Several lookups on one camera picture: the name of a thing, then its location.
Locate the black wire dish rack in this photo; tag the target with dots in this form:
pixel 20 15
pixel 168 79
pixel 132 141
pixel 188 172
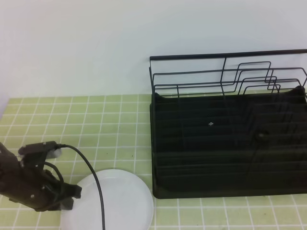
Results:
pixel 176 76

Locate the black drip tray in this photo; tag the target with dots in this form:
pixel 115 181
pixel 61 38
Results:
pixel 233 145

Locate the white round plate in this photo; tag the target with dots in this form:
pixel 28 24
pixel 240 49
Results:
pixel 128 203

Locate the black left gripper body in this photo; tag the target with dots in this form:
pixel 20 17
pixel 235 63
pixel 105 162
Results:
pixel 32 186

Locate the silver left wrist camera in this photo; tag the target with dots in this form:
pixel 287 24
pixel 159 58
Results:
pixel 50 149

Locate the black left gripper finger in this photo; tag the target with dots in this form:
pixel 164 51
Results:
pixel 70 190
pixel 65 204

